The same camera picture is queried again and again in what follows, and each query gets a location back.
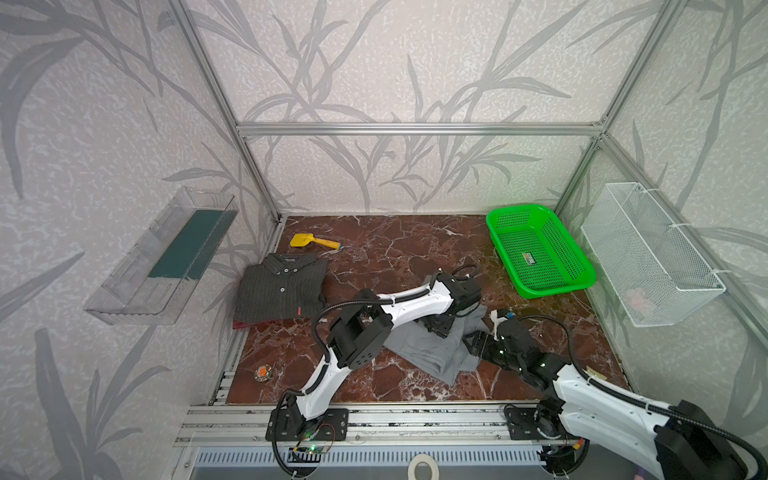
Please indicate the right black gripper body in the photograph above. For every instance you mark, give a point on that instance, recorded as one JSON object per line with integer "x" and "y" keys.
{"x": 482, "y": 343}

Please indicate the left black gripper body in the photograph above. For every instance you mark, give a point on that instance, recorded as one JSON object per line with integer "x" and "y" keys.
{"x": 441, "y": 323}

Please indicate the light grey long sleeve shirt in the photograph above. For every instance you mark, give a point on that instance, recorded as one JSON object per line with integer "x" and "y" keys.
{"x": 442, "y": 358}

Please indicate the green plastic basket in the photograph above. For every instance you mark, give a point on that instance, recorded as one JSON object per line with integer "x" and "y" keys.
{"x": 561, "y": 265}

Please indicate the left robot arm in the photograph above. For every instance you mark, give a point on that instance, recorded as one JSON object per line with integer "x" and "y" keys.
{"x": 355, "y": 338}

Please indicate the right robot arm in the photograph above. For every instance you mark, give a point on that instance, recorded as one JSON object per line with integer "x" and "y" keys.
{"x": 668, "y": 441}

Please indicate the basket barcode sticker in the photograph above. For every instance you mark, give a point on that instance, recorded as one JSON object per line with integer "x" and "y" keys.
{"x": 529, "y": 258}

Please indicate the white tape roll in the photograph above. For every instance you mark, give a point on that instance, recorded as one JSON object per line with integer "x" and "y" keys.
{"x": 424, "y": 462}

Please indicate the dark striped folded shirt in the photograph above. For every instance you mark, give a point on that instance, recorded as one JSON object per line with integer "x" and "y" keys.
{"x": 281, "y": 287}

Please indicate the yellow toy hammer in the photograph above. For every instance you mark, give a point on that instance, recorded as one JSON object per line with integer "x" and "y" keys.
{"x": 304, "y": 239}

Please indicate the small orange round object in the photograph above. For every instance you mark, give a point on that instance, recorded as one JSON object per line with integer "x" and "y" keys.
{"x": 263, "y": 373}

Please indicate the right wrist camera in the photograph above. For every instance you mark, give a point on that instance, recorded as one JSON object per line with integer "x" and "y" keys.
{"x": 498, "y": 321}

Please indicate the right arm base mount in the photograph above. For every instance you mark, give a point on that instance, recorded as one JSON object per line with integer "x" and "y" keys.
{"x": 562, "y": 454}

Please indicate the pink item in wire basket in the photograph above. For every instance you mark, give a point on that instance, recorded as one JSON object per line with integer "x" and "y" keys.
{"x": 639, "y": 301}

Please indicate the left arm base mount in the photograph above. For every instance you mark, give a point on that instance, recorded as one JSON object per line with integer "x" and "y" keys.
{"x": 308, "y": 441}

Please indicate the white wire mesh basket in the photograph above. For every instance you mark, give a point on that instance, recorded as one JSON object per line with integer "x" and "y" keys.
{"x": 639, "y": 245}

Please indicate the clear acrylic wall shelf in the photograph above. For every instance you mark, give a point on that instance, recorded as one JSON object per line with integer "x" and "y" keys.
{"x": 153, "y": 283}

